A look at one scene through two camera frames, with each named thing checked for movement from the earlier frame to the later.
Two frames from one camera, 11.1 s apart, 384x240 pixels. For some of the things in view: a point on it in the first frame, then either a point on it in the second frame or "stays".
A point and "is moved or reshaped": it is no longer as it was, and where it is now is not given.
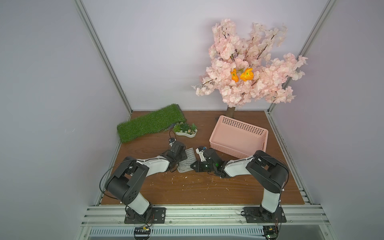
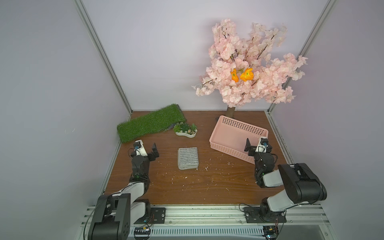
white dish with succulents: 183,128 stays
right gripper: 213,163 → 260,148
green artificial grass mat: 150,123 stays
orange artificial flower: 247,75 stays
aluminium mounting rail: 114,216 stays
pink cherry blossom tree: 244,65 stays
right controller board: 270,232 stays
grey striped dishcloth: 185,165 is moved or reshaped
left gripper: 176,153 → 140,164
